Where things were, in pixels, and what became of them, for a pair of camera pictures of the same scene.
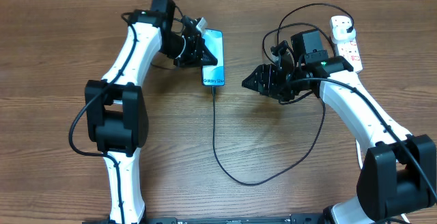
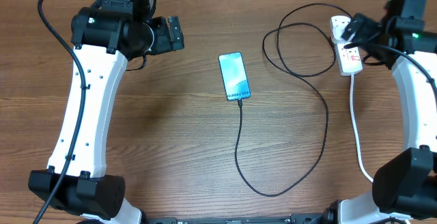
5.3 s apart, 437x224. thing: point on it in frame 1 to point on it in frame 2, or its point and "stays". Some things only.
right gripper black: x=268 y=82 to x=368 y=26
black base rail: x=284 y=219 stays
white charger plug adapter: x=339 y=31 stays
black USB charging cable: x=321 y=115 to x=311 y=166
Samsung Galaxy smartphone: x=214 y=75 to x=234 y=76
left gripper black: x=199 y=49 to x=164 y=42
